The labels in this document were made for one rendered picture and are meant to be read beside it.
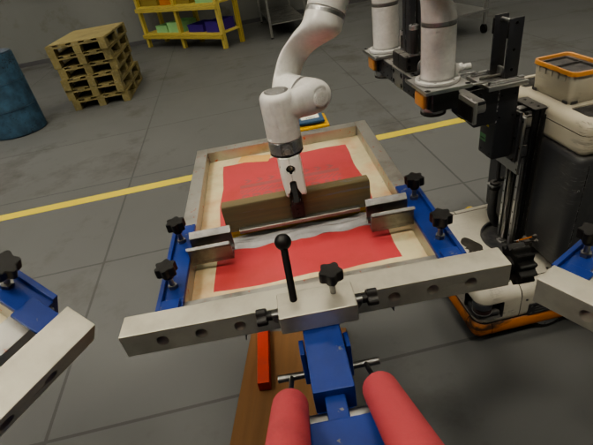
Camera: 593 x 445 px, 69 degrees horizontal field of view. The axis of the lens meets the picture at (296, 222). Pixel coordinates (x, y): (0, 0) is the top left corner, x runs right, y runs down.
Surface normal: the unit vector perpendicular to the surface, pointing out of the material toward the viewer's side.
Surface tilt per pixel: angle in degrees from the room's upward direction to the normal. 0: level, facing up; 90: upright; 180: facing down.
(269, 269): 0
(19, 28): 90
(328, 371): 0
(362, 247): 0
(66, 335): 32
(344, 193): 90
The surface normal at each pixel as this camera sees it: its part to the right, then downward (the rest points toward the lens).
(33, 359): 0.35, -0.63
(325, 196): 0.11, 0.55
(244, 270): -0.15, -0.82
